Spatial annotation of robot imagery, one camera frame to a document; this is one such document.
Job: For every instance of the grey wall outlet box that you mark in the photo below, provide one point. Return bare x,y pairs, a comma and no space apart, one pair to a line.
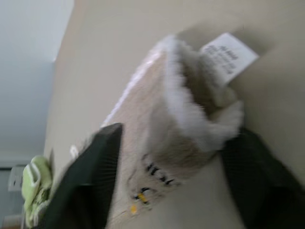
16,179

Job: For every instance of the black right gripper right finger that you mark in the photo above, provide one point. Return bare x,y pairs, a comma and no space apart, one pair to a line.
262,181

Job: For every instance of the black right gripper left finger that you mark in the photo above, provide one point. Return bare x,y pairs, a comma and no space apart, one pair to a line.
88,176

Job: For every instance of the light green cloth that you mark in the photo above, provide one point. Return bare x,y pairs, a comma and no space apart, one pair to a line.
38,186

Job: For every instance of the beige white-trimmed towel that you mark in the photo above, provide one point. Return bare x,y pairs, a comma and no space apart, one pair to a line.
171,119

